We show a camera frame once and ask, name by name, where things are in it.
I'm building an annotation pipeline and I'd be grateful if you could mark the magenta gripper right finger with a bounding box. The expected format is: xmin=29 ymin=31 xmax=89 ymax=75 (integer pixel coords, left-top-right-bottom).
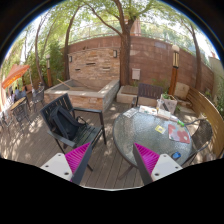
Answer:
xmin=133 ymin=143 xmax=182 ymax=185

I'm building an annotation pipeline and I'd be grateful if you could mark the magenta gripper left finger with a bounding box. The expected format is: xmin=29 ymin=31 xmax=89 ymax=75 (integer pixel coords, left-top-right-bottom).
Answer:
xmin=41 ymin=143 xmax=92 ymax=185

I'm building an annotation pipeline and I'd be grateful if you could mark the blue computer mouse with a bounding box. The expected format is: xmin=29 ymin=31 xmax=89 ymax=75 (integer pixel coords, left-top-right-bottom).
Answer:
xmin=171 ymin=152 xmax=181 ymax=160

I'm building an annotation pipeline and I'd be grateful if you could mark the round glass patio table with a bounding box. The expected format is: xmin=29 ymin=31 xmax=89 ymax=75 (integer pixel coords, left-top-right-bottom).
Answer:
xmin=113 ymin=108 xmax=192 ymax=178

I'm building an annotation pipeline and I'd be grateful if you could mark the yellow green card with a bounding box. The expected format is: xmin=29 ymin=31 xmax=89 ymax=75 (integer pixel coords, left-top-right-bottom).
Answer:
xmin=155 ymin=125 xmax=166 ymax=134

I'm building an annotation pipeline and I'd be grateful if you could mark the black slatted patio chair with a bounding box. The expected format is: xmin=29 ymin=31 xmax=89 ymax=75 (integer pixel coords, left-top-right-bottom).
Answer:
xmin=40 ymin=94 xmax=107 ymax=152

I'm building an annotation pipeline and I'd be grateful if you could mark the red floral paper sheet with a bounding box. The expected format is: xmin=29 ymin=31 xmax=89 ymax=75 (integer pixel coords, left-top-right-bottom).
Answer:
xmin=168 ymin=124 xmax=190 ymax=144

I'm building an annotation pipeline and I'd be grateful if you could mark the black backpack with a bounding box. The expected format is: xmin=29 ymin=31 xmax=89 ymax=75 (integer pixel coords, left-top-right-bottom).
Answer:
xmin=49 ymin=106 xmax=86 ymax=140

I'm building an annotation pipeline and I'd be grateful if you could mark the green marker on table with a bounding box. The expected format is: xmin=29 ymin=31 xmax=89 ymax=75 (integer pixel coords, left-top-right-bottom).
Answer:
xmin=177 ymin=120 xmax=185 ymax=127

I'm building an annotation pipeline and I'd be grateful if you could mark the open magazine on table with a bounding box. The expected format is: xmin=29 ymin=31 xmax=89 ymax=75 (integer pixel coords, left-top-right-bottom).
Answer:
xmin=123 ymin=108 xmax=138 ymax=118

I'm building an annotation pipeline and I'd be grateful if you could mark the mesh metal chair right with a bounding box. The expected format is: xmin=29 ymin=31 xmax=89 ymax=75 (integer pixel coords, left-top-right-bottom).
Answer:
xmin=184 ymin=118 xmax=213 ymax=164

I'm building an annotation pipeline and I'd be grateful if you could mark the white plastic bag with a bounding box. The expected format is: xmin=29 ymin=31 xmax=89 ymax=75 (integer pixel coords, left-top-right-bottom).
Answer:
xmin=161 ymin=94 xmax=177 ymax=114

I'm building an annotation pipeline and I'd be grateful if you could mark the dark chair behind table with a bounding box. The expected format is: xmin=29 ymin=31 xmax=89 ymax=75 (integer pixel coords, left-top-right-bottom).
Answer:
xmin=131 ymin=83 xmax=163 ymax=107

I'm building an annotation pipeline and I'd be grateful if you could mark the stone brick fountain planter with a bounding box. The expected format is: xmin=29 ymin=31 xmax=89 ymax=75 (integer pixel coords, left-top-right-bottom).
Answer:
xmin=44 ymin=79 xmax=120 ymax=111

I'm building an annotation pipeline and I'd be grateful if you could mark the orange patio umbrella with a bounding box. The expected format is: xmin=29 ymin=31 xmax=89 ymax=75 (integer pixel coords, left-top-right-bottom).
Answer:
xmin=2 ymin=64 xmax=30 ymax=89

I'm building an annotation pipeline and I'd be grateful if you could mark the large tree trunk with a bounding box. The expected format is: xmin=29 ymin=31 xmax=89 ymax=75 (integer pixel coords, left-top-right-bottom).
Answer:
xmin=119 ymin=18 xmax=132 ymax=86

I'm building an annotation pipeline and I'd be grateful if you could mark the white wall box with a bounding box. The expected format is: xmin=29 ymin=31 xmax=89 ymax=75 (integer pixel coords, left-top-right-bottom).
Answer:
xmin=132 ymin=68 xmax=141 ymax=80

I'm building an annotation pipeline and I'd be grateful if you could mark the wooden lamp post left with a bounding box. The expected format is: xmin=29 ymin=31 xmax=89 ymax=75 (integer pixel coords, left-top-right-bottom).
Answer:
xmin=46 ymin=54 xmax=52 ymax=88

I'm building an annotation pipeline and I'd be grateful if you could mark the wooden lamp post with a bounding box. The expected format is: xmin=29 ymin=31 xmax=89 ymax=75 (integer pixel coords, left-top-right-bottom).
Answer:
xmin=168 ymin=45 xmax=180 ymax=95
xmin=46 ymin=54 xmax=52 ymax=88

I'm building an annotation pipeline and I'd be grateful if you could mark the wooden lamp post right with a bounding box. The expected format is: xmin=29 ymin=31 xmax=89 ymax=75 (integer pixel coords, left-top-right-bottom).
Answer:
xmin=168 ymin=45 xmax=180 ymax=95

